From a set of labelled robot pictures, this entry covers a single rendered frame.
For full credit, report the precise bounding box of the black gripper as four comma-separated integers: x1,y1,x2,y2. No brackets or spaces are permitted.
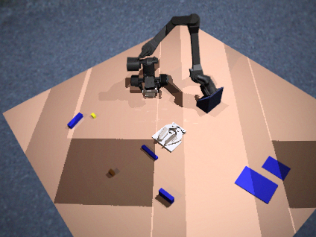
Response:
130,70,168,91

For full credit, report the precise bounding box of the small brown block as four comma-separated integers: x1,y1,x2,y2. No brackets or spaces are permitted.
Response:
108,169,115,176

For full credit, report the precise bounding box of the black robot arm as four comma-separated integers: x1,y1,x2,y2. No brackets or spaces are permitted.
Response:
126,13,220,97

